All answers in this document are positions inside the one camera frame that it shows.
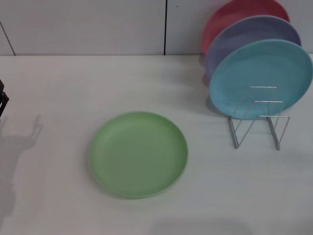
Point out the purple plastic plate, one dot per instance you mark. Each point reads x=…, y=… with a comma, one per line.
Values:
x=244, y=34

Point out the green plastic plate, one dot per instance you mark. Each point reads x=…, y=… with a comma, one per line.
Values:
x=138, y=156

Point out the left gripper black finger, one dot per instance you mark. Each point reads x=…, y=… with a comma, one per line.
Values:
x=2, y=98

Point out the light blue plastic plate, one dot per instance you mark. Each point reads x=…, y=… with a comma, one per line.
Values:
x=256, y=71

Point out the red plastic plate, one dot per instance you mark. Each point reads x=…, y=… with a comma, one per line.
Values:
x=227, y=14

